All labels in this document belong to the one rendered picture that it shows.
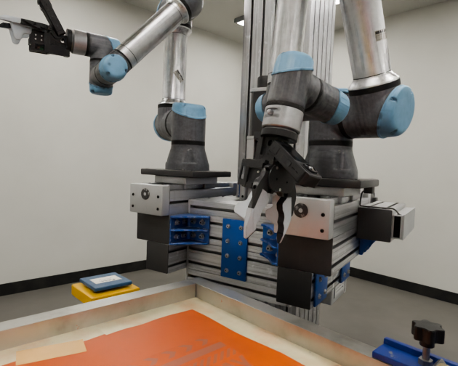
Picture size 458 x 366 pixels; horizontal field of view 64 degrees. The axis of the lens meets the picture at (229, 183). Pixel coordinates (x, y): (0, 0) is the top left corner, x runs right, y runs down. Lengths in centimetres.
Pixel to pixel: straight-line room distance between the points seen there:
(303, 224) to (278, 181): 21
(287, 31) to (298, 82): 23
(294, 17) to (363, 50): 17
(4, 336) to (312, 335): 53
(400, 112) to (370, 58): 14
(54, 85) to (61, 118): 32
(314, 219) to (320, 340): 27
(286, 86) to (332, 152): 33
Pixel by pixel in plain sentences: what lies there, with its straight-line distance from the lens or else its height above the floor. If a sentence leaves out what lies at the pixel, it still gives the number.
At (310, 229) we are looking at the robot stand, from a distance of 87.
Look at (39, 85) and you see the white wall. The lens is 401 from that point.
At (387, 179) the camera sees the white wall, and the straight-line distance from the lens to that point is 447.
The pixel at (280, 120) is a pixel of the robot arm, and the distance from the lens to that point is 69.
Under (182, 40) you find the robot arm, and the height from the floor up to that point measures 173.
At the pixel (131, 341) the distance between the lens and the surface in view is 75.
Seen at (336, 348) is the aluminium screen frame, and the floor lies 98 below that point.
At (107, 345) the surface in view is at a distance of 75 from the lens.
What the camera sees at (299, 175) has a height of 127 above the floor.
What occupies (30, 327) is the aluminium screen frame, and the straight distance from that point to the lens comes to 78.
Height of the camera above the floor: 128
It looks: 3 degrees down
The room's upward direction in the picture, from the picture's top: 2 degrees clockwise
